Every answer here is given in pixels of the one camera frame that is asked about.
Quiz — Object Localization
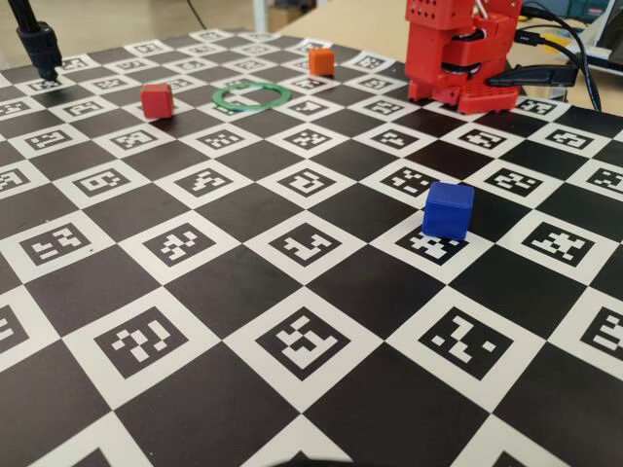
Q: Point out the black usb cable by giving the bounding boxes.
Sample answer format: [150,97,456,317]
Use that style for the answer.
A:
[514,29,603,111]

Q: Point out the thick black cable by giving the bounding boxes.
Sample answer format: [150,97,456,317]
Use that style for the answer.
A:
[520,2,605,112]

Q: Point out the red cube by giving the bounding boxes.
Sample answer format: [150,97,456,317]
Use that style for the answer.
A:
[139,82,175,120]

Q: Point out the black tripod leg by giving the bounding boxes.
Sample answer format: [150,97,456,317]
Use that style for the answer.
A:
[7,0,63,82]

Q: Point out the orange cube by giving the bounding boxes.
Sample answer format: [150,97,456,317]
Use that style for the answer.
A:
[308,47,336,78]

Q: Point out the black white marker checkerboard mat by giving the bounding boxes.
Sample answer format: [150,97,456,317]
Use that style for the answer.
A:
[0,28,623,467]

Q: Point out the brown cardboard box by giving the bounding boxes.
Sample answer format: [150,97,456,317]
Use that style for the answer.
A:
[269,7,312,30]

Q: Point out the green ring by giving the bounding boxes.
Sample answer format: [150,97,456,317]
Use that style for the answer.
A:
[212,81,293,114]

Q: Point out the blue cube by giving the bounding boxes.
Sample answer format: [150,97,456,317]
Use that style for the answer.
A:
[421,181,476,241]

